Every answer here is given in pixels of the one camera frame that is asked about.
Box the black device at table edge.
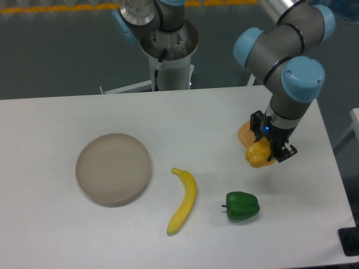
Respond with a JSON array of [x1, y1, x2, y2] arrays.
[[338, 227, 359, 257]]

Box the yellow banana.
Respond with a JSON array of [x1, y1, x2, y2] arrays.
[[167, 168, 197, 236]]

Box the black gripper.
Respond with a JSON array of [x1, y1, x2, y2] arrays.
[[250, 110, 297, 163]]

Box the beige round plate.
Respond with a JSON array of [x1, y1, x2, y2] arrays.
[[75, 133, 152, 207]]

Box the yellow bell pepper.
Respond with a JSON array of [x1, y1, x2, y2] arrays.
[[245, 137, 274, 168]]

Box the green bell pepper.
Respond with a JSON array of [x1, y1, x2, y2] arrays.
[[222, 191, 260, 220]]

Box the white furniture at right edge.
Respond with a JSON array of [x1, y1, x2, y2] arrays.
[[332, 108, 358, 155]]

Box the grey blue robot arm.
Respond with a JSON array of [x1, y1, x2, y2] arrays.
[[112, 1, 335, 168]]

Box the orange triangular bread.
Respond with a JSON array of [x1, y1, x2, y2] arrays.
[[237, 121, 255, 149]]

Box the black cable on pedestal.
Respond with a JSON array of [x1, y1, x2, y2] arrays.
[[153, 48, 168, 92]]

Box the white table leg frame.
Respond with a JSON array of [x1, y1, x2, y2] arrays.
[[247, 75, 256, 86]]

